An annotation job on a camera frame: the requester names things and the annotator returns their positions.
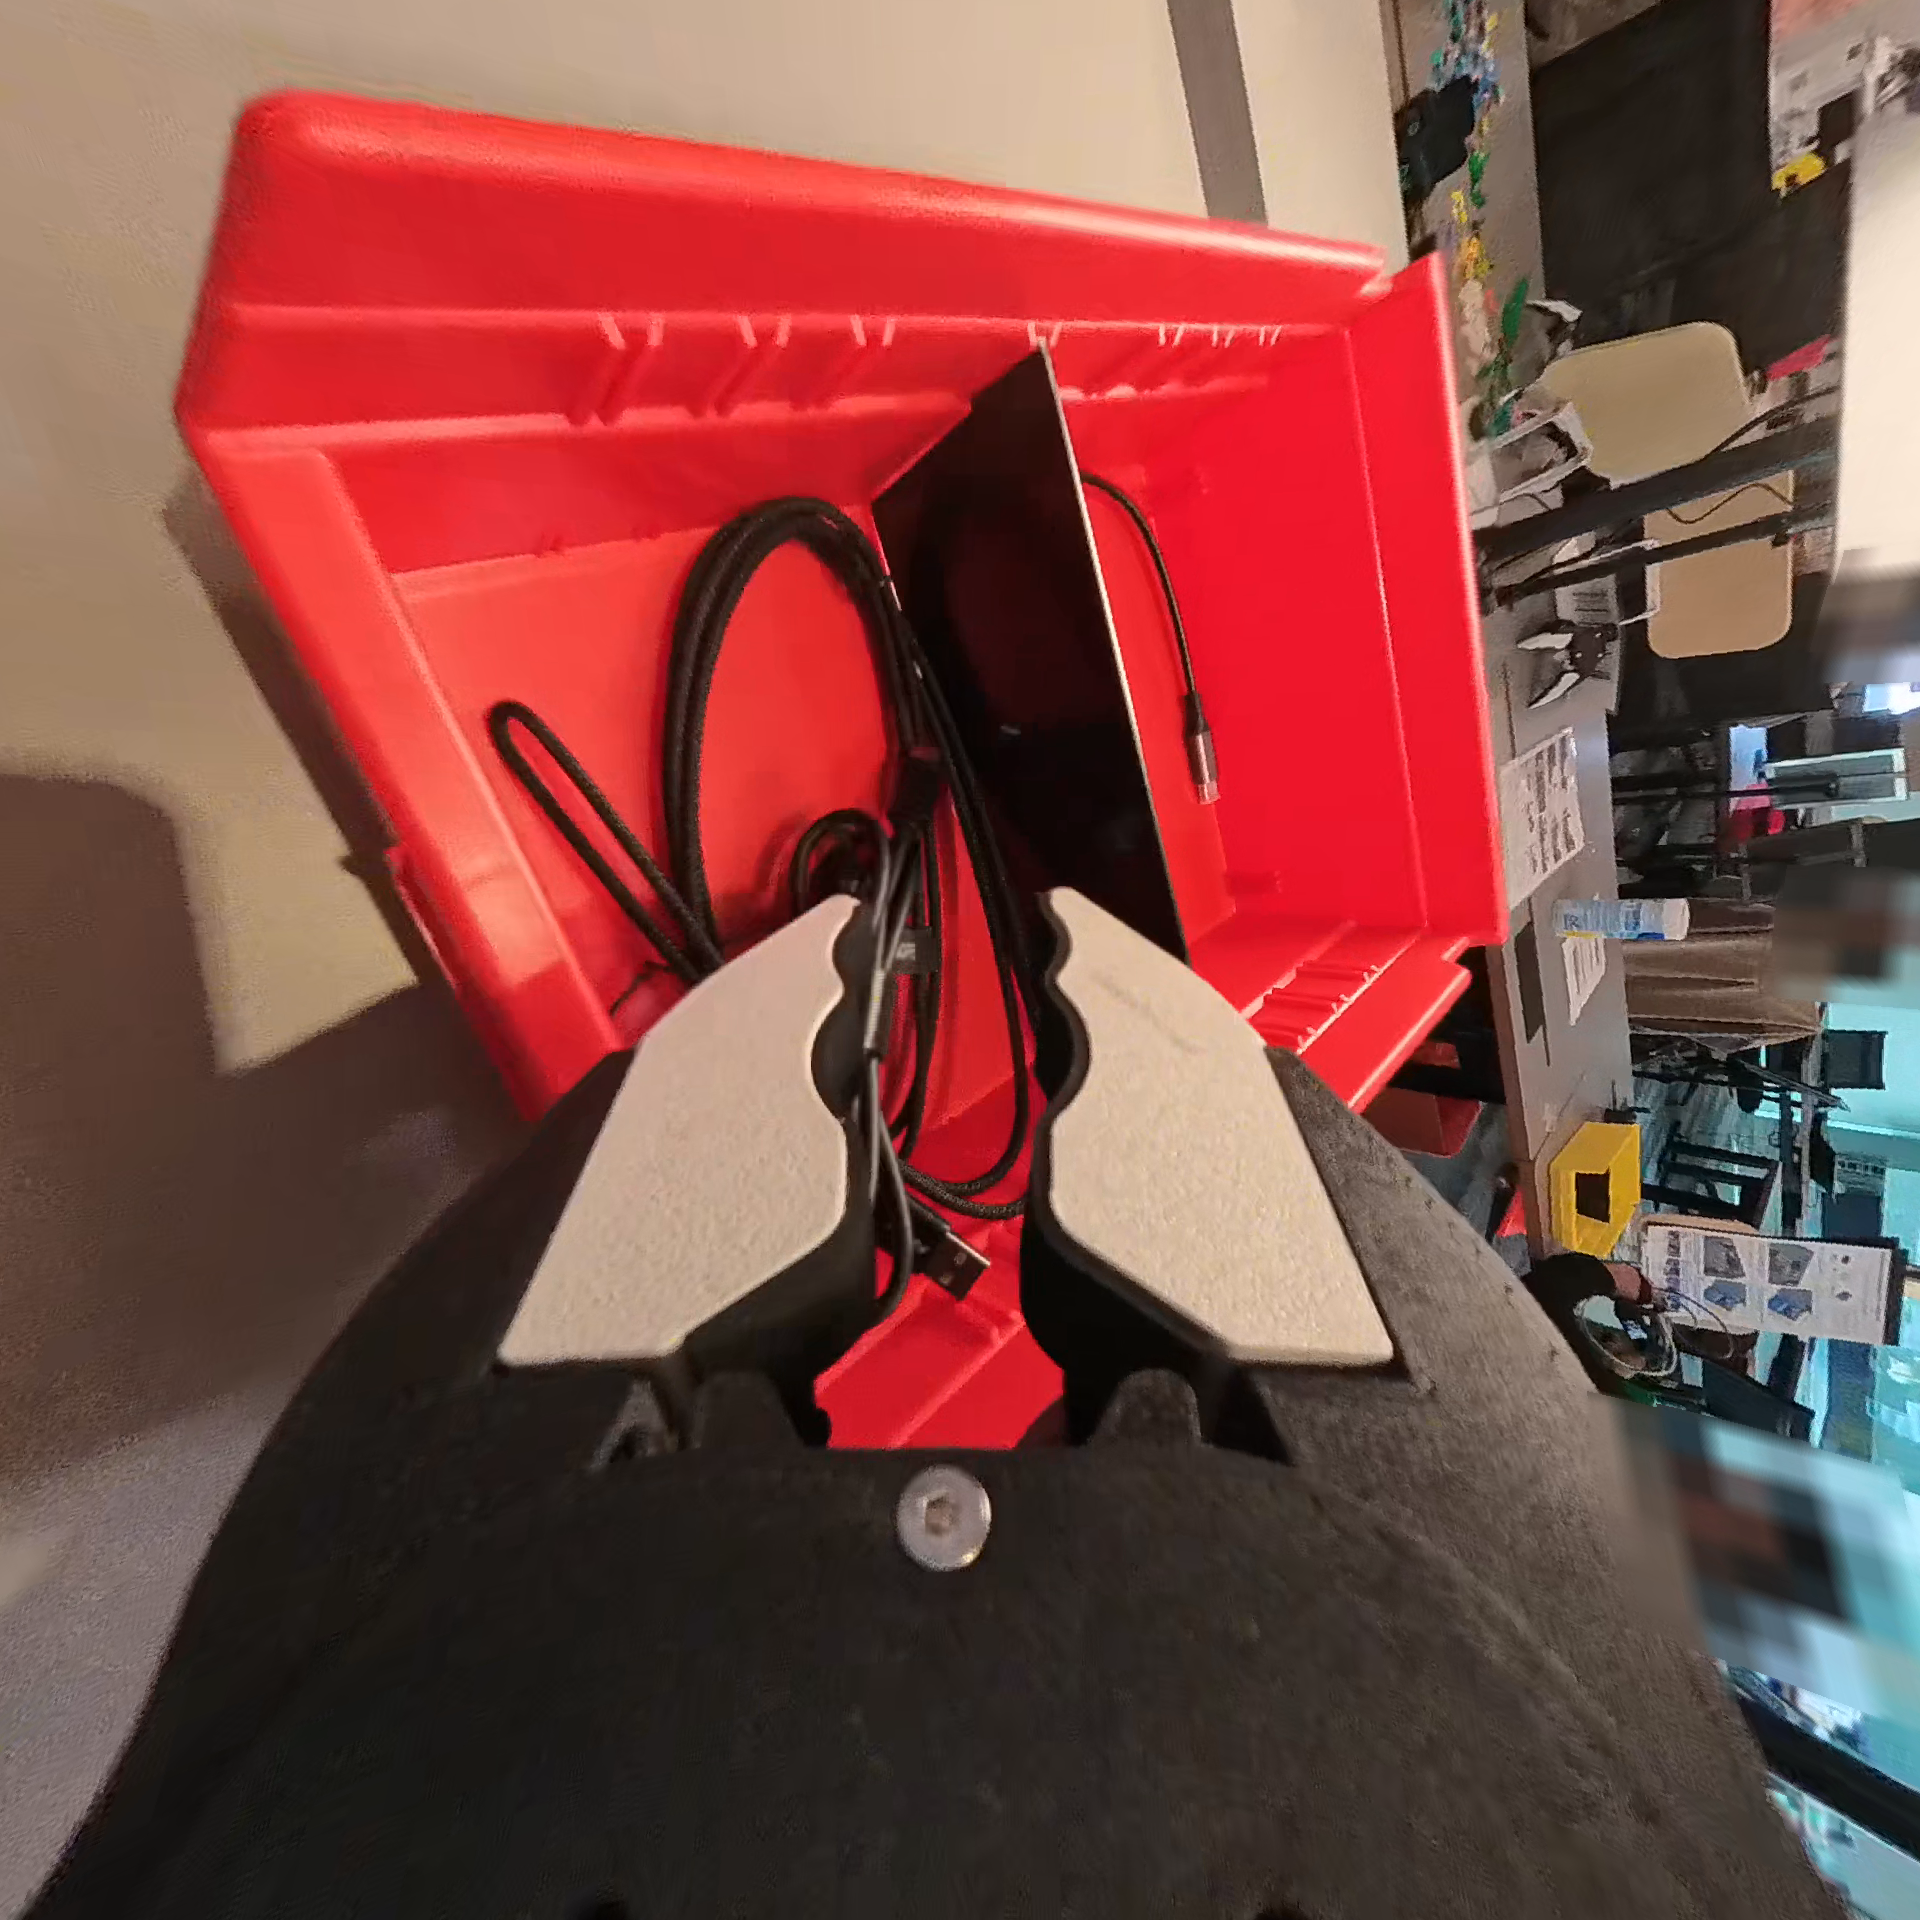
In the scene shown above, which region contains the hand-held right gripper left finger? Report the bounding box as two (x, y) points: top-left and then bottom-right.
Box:
(497, 897), (881, 1449)

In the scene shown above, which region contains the beige chair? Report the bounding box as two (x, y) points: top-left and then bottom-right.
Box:
(1546, 322), (1801, 664)

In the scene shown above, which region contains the black braided cable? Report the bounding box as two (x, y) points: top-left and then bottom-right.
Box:
(486, 497), (1052, 1221)

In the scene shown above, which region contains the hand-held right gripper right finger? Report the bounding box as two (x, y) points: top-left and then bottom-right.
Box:
(1020, 884), (1396, 1449)

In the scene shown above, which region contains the red plastic bin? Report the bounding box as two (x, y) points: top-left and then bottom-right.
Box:
(172, 90), (1508, 1449)

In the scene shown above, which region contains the printed paper sheet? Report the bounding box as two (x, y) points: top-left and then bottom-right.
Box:
(1500, 726), (1585, 904)

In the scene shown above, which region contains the printed leaflet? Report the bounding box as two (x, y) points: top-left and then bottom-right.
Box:
(1642, 1222), (1906, 1346)

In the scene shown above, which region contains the black cable with grey plug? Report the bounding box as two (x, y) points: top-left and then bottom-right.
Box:
(1077, 470), (1235, 817)

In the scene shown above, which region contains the black tablet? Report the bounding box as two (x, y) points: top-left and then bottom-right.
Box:
(872, 345), (1203, 964)

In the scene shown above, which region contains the black cable with usb-a plug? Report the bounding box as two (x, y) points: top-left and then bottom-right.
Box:
(787, 750), (1052, 1310)

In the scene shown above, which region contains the yellow black box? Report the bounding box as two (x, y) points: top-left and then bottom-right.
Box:
(1546, 1118), (1643, 1259)

